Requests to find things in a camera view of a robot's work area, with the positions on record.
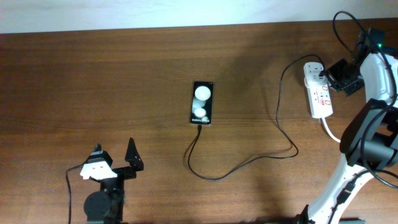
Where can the white power strip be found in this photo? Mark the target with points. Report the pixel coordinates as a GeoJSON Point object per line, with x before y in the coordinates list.
{"type": "Point", "coordinates": [319, 97]}

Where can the white USB charger adapter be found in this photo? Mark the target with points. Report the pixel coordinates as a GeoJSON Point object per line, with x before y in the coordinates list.
{"type": "Point", "coordinates": [313, 80]}

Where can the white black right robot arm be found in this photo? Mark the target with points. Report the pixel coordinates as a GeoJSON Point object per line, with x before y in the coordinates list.
{"type": "Point", "coordinates": [369, 144]}

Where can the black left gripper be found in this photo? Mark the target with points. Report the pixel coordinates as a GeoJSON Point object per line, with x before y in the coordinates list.
{"type": "Point", "coordinates": [135, 162]}

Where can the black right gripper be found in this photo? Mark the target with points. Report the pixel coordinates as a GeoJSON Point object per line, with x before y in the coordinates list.
{"type": "Point", "coordinates": [331, 74]}

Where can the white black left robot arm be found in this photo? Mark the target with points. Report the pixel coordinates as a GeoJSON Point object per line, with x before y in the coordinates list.
{"type": "Point", "coordinates": [106, 205]}

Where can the black Galaxy smartphone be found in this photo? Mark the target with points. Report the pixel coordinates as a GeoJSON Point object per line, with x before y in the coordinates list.
{"type": "Point", "coordinates": [202, 102]}

